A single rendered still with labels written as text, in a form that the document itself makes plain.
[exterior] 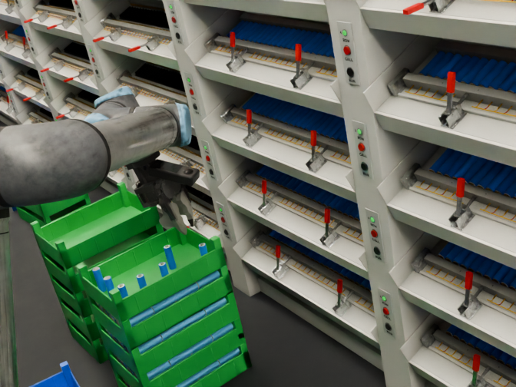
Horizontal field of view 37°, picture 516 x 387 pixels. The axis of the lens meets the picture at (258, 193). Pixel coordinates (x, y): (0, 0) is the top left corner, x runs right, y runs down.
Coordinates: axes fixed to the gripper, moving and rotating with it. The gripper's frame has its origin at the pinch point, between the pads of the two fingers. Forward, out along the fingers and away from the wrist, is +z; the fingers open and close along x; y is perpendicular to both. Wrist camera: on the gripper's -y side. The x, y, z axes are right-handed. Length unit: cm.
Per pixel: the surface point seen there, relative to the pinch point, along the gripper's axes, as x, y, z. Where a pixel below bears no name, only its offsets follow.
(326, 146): -12.4, -36.5, -5.5
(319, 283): -17.8, -14.9, 32.6
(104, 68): -70, 58, -35
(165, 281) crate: 13.0, 3.6, 7.0
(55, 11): -97, 88, -59
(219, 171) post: -31.7, 7.2, -0.5
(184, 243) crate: -9.5, 12.1, 8.5
